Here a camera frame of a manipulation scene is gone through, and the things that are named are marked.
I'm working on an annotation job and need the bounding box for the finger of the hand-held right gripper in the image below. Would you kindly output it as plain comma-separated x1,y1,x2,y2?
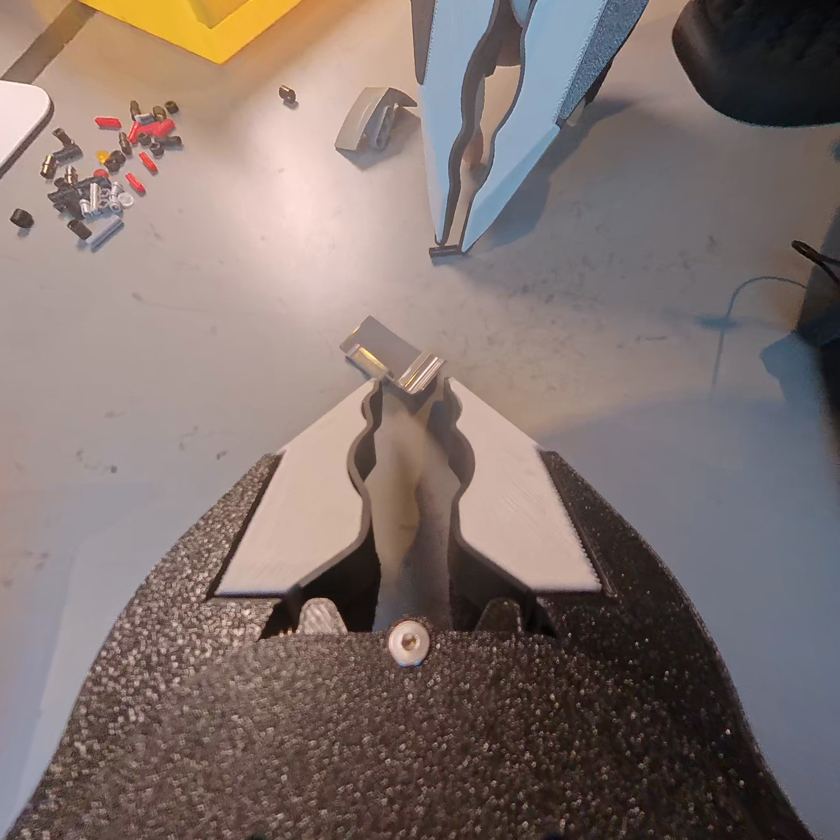
419,0,494,250
458,0,608,256

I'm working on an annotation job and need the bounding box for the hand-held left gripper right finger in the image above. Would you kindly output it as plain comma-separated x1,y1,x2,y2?
446,378,605,597

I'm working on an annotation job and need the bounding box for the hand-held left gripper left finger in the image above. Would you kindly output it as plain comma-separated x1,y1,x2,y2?
214,379,385,598

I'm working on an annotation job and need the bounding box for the grey curved brick panel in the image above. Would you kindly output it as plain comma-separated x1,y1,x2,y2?
339,315,449,399
334,86,420,157

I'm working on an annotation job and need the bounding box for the yellow plastic parts bin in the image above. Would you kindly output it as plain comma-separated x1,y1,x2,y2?
82,0,307,66

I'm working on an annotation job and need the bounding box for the grey desk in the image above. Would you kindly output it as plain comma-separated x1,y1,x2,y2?
0,0,840,828

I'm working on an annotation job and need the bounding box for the person's black hoodie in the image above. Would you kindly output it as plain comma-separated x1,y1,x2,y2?
793,217,840,371

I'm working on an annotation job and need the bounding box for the pile of small brick pins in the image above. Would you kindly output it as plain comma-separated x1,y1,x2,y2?
8,98,185,252

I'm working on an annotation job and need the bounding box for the black cord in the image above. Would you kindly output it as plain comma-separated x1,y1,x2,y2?
791,239,840,287

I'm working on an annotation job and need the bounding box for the white rounded base plate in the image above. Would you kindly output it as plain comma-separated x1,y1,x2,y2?
0,80,55,179

